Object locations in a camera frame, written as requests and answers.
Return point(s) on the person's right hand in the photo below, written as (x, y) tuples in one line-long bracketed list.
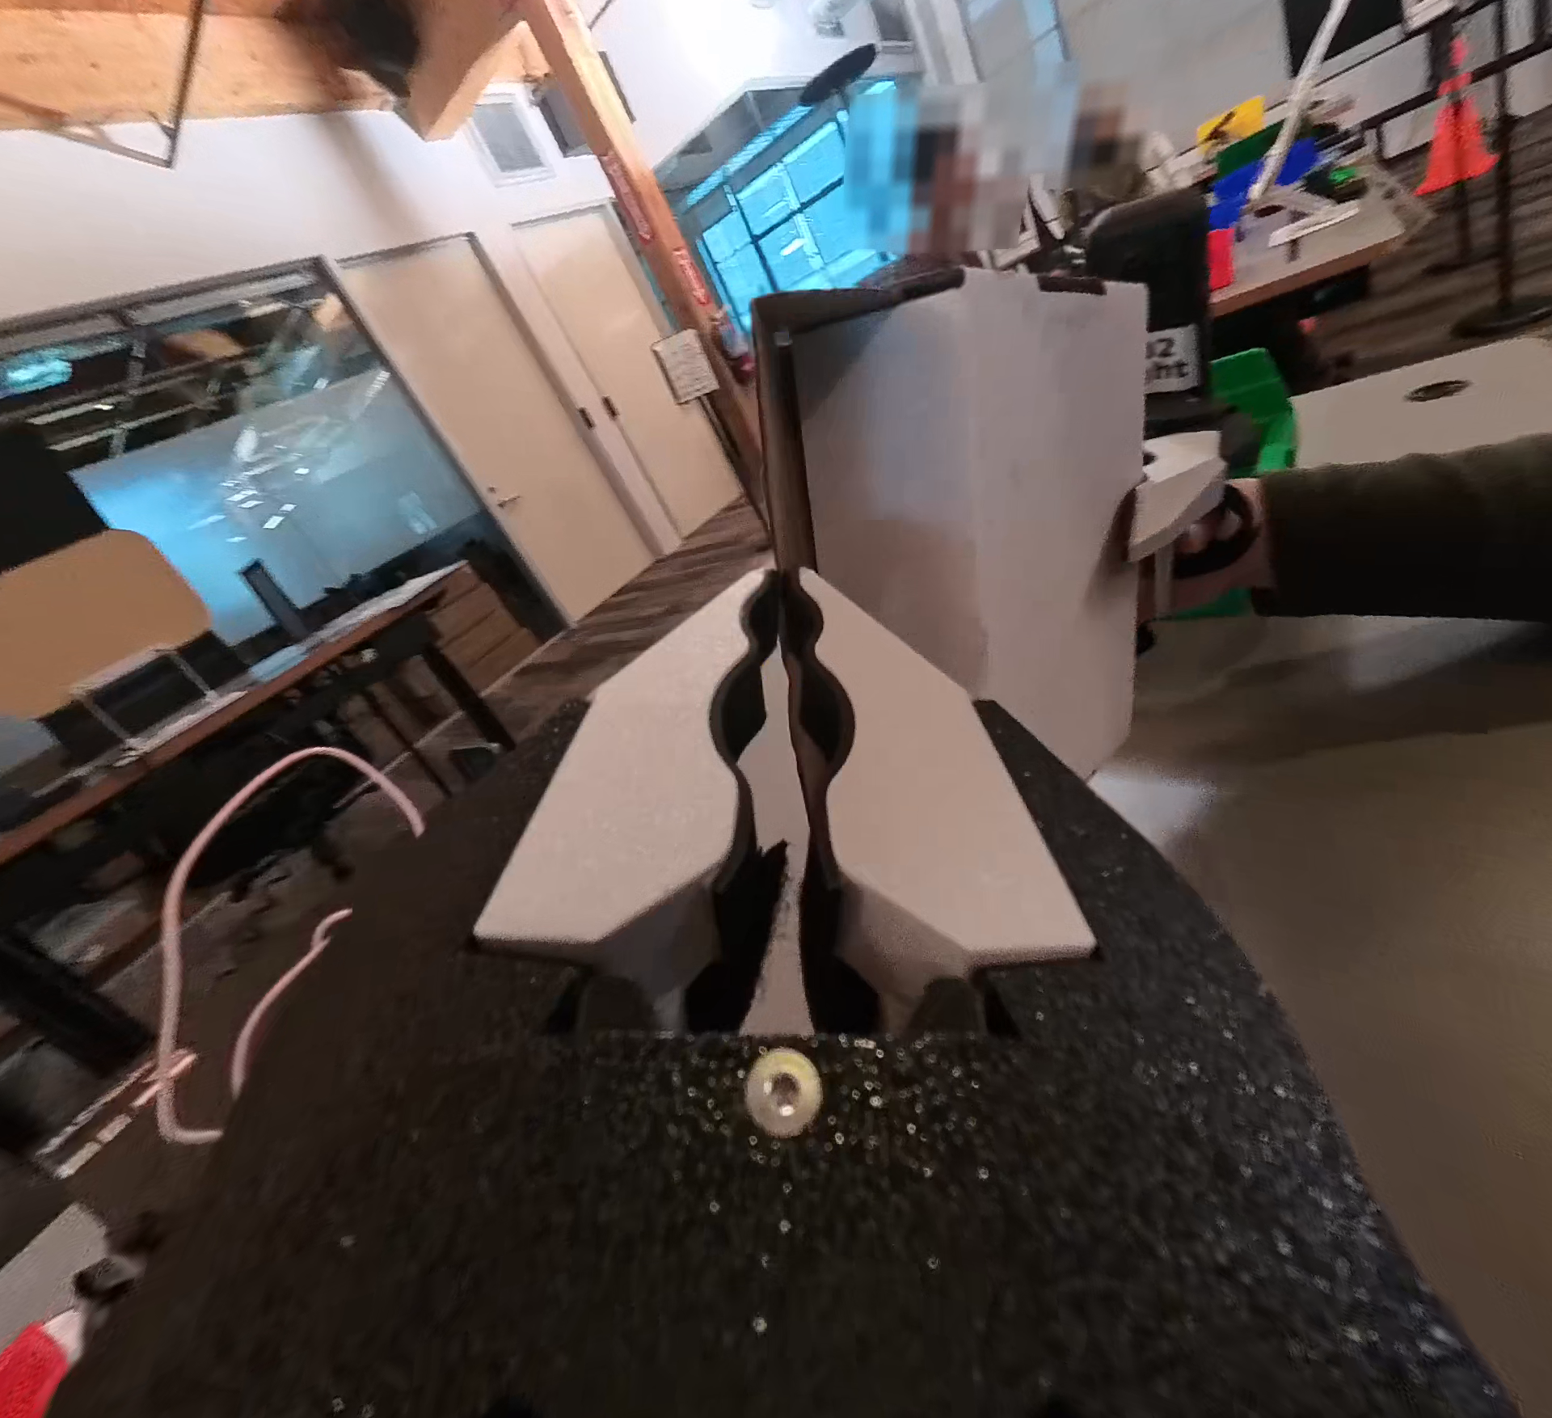
[(1204, 535)]

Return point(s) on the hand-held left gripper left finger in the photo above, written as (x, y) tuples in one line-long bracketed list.
[(619, 824)]

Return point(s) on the red fire extinguisher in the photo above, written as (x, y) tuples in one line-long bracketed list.
[(731, 335)]

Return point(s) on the large grid window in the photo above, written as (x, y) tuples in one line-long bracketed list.
[(777, 218)]

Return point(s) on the long wooden table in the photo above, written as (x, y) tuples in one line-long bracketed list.
[(304, 667)]

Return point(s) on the tilted white instruction board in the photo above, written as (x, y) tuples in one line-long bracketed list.
[(1334, 12)]

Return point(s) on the grey work table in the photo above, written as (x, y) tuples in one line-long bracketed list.
[(1323, 255)]

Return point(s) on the small blue storage bin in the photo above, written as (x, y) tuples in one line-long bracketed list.
[(1243, 196)]

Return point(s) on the red and white object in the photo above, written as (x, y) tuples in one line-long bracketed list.
[(37, 1370)]

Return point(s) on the orange traffic cone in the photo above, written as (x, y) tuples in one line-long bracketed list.
[(1455, 139)]

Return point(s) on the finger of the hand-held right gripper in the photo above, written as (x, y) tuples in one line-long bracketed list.
[(1171, 496)]

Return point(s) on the person's right forearm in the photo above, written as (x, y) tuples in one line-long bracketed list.
[(1395, 534)]

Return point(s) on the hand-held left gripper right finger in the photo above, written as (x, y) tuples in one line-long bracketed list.
[(946, 824)]

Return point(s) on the green plastic bin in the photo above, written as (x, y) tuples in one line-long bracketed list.
[(1256, 400)]

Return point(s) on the white wall vent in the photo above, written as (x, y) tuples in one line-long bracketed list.
[(510, 139)]

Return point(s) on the whiteboard sign stand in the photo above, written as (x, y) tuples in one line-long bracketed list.
[(686, 368)]

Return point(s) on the small red storage bin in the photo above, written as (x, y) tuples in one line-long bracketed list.
[(1222, 260)]

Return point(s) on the small green storage bin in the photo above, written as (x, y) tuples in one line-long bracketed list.
[(1243, 157)]

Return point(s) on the tan rounded board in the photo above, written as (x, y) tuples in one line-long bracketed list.
[(97, 619)]

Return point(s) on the wooden post with red signs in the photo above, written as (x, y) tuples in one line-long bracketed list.
[(632, 182)]

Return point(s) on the black stanchion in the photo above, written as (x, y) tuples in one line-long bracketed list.
[(1504, 322)]

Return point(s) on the small yellow storage bin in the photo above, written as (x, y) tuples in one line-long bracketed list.
[(1232, 123)]

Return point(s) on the white cardboard box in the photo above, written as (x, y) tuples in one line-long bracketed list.
[(971, 473)]

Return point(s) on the beige double door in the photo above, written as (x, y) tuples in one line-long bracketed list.
[(510, 412)]

